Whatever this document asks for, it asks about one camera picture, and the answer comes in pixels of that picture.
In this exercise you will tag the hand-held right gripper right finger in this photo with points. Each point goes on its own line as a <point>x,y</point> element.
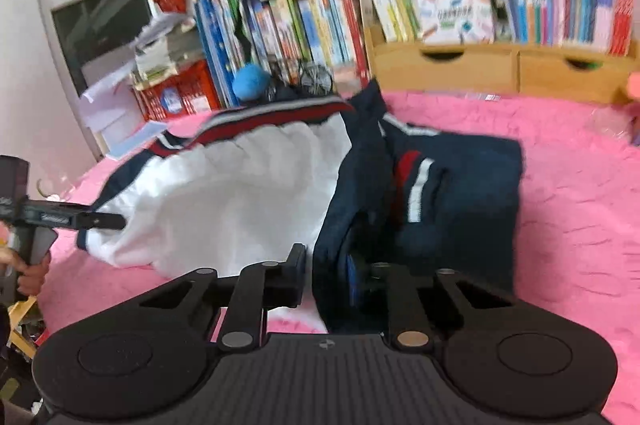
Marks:
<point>356,280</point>

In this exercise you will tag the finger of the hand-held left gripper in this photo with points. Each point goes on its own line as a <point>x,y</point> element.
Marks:
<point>75,217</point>

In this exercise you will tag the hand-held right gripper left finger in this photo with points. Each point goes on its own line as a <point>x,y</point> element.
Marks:
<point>292,280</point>

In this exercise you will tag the navy white red-striped jacket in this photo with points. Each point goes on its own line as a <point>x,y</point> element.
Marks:
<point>450,185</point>

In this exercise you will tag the person's left hand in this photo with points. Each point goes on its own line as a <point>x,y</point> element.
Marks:
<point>32,277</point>

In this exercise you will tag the light blue booklet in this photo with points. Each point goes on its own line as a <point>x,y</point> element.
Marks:
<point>137,140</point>

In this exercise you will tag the red crate with blue sticker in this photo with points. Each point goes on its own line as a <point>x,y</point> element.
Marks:
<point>185,92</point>

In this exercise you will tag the blue plush ball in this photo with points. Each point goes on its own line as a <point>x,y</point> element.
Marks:
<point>251,82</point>

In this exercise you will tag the miniature bicycle model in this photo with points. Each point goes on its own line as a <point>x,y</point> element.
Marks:
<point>312,77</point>

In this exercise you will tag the pen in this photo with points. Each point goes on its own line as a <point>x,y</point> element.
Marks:
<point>482,96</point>

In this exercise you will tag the row of tall blue workbooks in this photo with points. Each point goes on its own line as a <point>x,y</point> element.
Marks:
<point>217,45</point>

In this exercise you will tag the pink rabbit-print blanket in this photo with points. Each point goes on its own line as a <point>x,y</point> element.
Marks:
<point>575,230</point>

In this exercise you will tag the wooden drawer organiser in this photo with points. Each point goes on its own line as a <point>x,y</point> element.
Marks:
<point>480,67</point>

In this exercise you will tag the row of short colourful books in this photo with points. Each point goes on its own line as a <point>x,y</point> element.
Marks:
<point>310,25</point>

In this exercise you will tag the pencil-print paper box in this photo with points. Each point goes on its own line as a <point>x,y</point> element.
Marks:
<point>455,15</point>

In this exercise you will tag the clear plastic bag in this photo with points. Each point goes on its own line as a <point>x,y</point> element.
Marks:
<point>612,122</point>

